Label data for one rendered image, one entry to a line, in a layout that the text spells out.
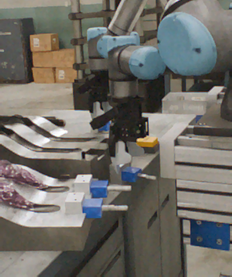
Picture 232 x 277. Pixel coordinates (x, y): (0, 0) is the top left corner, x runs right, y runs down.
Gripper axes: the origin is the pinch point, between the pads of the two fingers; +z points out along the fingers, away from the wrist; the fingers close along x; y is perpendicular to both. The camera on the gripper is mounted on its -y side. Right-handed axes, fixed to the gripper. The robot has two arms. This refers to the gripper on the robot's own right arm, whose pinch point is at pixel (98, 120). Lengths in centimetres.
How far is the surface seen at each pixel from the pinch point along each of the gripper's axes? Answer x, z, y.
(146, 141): -15.1, 1.0, 29.6
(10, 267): -88, 5, 39
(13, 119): -41.1, -10.0, -3.6
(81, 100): 289, 65, -228
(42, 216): -76, -1, 38
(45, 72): 468, 66, -437
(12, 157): -55, -3, 9
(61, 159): -52, -4, 24
